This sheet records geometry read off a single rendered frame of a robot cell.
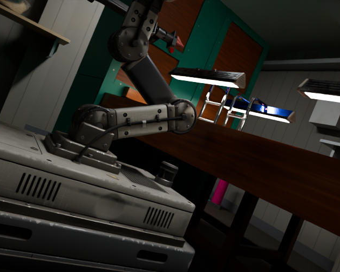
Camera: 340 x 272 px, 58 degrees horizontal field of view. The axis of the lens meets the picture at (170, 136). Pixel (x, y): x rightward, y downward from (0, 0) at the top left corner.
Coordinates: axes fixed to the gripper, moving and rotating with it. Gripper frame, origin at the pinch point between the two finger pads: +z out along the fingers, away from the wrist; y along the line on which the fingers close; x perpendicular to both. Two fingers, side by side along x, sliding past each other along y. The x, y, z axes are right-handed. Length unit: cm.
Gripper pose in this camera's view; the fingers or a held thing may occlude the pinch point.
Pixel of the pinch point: (182, 46)
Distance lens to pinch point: 198.7
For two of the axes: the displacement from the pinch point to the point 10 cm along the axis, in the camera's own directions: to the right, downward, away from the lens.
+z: 7.9, 3.3, 5.1
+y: -2.0, 9.3, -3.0
